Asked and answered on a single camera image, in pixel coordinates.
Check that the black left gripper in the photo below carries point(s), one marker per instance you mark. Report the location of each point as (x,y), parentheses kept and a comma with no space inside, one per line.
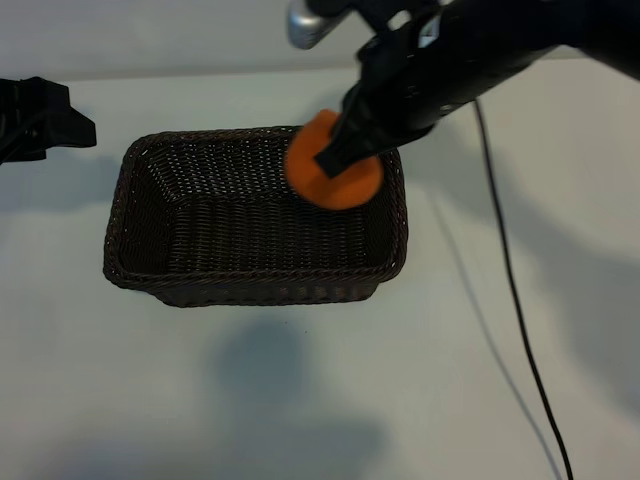
(15,120)

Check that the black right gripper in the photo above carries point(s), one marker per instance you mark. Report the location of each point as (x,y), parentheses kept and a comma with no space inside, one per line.
(380,100)

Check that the orange mandarin fruit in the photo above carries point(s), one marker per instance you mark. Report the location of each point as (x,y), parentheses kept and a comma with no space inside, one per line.
(340,190)

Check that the dark brown wicker basket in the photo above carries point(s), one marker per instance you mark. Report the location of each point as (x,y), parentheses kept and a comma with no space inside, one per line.
(260,240)

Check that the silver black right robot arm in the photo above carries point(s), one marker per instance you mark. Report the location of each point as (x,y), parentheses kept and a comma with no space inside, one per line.
(500,40)

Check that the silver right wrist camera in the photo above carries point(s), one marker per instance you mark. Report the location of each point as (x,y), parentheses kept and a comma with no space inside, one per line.
(307,27)

